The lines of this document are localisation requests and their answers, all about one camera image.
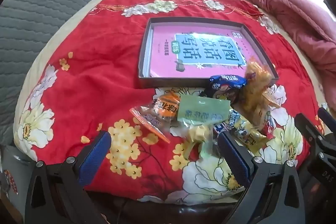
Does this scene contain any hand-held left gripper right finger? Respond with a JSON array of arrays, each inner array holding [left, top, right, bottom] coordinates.
[[218, 132, 306, 224]]

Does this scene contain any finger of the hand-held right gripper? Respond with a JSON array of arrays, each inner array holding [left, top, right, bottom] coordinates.
[[318, 107, 336, 132], [294, 114, 336, 161]]

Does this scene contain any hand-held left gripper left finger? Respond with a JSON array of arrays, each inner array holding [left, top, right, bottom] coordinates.
[[25, 131, 112, 224]]

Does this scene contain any yellow cartoon snack packet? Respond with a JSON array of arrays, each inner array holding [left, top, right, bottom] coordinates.
[[231, 109, 267, 153]]

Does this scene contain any red lollipop packet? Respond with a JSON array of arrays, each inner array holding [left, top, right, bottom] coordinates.
[[264, 112, 277, 140]]

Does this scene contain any light green pastry packet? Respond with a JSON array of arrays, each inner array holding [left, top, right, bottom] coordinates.
[[177, 95, 232, 159]]

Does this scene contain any blue cookie packet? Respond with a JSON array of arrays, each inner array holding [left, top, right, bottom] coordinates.
[[199, 74, 248, 105]]

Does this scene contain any clear rice cake packet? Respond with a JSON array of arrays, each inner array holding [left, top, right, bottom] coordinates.
[[240, 61, 281, 125]]

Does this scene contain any orange clear snack packet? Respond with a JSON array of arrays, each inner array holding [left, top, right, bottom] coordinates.
[[129, 93, 181, 143]]

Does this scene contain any shallow grey cardboard box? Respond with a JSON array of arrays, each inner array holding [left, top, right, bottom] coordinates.
[[138, 17, 279, 89]]

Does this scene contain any red floral blanket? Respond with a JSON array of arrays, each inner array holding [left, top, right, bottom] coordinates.
[[14, 0, 326, 205]]

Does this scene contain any pink quilted comforter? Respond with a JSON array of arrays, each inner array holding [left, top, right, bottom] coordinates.
[[235, 0, 336, 106]]

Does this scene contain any dark brown bed frame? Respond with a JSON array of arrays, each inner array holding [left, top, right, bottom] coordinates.
[[89, 191, 239, 224]]

